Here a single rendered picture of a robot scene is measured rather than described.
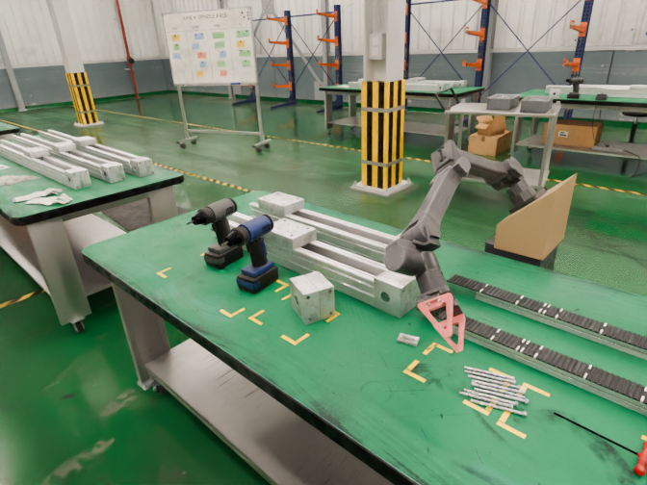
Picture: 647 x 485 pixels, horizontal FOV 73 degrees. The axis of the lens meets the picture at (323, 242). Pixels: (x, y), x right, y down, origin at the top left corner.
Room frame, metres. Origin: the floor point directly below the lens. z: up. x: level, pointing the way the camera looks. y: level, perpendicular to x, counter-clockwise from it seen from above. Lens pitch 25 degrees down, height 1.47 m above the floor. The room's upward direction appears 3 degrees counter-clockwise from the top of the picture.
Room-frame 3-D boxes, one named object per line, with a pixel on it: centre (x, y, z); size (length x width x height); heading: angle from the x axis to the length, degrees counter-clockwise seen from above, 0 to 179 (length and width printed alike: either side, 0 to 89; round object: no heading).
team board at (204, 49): (6.95, 1.50, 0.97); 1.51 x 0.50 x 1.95; 67
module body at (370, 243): (1.50, -0.01, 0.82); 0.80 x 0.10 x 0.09; 46
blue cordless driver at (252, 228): (1.18, 0.23, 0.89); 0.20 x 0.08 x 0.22; 144
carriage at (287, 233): (1.36, 0.12, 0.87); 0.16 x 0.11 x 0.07; 46
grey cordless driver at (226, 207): (1.36, 0.37, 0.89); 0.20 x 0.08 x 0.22; 145
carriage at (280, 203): (1.67, 0.16, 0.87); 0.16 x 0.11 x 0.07; 46
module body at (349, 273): (1.36, 0.12, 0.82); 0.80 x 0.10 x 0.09; 46
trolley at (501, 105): (4.06, -1.63, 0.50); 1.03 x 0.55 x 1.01; 59
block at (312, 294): (1.04, 0.03, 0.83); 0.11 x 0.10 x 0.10; 115
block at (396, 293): (1.06, -0.21, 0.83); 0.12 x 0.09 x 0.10; 136
